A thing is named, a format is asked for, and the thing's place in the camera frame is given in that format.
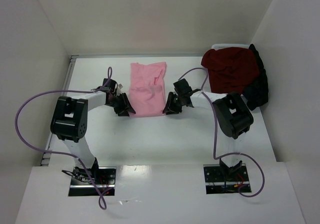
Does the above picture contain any pink t-shirt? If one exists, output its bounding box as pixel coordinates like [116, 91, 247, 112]
[129, 62, 167, 118]

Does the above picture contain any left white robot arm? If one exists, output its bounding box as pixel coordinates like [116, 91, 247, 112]
[50, 78, 135, 180]

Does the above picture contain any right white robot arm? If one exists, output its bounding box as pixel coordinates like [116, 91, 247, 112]
[163, 79, 254, 178]

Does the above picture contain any dark red t-shirt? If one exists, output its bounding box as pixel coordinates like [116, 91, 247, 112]
[201, 47, 260, 94]

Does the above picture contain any white laundry basket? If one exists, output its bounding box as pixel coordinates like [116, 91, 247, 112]
[212, 44, 249, 50]

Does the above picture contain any black t-shirt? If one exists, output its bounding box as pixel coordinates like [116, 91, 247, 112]
[242, 44, 269, 111]

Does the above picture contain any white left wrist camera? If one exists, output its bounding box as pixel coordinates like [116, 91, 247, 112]
[116, 83, 123, 94]

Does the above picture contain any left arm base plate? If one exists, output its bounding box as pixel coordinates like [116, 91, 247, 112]
[62, 167, 117, 196]

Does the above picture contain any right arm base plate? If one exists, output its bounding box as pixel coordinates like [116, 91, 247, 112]
[203, 164, 252, 194]

